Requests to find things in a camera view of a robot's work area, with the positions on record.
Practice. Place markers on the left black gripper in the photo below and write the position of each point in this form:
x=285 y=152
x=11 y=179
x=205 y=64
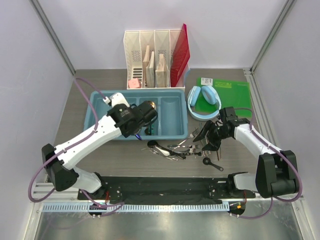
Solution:
x=129 y=107

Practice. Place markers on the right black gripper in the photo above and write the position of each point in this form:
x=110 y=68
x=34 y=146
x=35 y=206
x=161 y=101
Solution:
x=213 y=144

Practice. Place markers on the purple handled utensil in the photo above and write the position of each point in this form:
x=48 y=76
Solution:
x=138 y=137

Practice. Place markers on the gold spoon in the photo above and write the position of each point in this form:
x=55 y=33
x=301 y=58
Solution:
x=153 y=104

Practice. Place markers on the blue plastic cutlery tray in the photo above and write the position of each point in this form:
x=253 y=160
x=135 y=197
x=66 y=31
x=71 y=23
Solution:
x=171 y=106

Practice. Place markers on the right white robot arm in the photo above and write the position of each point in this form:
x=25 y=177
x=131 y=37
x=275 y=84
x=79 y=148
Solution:
x=276 y=172

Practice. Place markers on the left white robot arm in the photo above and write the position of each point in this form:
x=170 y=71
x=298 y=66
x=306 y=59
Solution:
x=61 y=160

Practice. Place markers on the silver fork upper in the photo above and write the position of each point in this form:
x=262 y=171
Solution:
x=191 y=136

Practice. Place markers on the silver fork right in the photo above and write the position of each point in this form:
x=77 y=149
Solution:
x=203 y=153

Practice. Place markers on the black measuring spoon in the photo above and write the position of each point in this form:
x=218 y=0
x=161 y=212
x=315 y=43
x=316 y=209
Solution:
x=207 y=161

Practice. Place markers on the pink cube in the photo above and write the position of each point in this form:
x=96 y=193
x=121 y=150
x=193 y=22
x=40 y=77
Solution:
x=134 y=83

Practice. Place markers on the blue headphones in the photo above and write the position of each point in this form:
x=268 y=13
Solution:
x=203 y=103

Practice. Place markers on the wooden board middle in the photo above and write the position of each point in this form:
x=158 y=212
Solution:
x=150 y=71

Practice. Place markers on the white ceramic spoon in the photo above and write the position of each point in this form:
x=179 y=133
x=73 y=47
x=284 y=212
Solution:
x=163 y=151

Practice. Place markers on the green cutting mat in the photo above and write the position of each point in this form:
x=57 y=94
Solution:
x=232 y=93

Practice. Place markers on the wooden board right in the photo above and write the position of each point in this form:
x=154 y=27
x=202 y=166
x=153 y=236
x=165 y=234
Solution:
x=161 y=72

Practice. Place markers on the light wooden board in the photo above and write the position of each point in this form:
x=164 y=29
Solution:
x=145 y=63

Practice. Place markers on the white file organizer rack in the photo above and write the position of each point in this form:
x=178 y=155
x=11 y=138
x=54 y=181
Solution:
x=161 y=41

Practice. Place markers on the patterned handle fork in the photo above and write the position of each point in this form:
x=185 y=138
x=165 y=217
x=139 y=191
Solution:
x=184 y=155

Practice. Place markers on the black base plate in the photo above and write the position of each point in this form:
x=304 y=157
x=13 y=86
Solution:
x=169 y=190

